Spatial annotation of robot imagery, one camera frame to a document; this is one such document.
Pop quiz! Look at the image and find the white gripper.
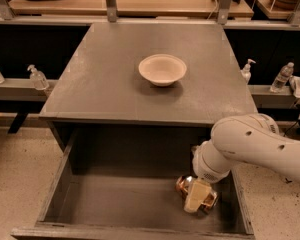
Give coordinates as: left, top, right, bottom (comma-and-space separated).
184, 141, 235, 214

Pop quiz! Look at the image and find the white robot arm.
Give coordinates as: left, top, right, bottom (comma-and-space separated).
184, 113, 300, 213

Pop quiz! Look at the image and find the clear pump sanitizer bottle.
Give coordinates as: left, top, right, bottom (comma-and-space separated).
27, 64, 49, 90
241, 59, 255, 83

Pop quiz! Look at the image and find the grey wooden cabinet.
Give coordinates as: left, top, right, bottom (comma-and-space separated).
40, 23, 256, 164

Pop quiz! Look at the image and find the black cable on floor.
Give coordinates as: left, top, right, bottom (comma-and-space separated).
283, 98, 300, 138

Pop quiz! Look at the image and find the wooden desk in background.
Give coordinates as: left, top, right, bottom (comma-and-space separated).
8, 0, 254, 18

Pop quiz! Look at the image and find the clear plastic water bottle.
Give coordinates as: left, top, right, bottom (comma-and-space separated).
270, 62, 294, 93

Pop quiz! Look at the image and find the clear pump sanitizer bottle right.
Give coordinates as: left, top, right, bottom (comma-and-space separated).
241, 59, 255, 83

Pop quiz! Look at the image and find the clear pump sanitizer bottle left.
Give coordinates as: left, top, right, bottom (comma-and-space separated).
27, 64, 49, 90

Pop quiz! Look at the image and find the white paper bowl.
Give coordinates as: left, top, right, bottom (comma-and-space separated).
138, 54, 187, 87

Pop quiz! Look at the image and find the grey open top drawer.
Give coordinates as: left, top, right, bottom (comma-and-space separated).
11, 125, 255, 240

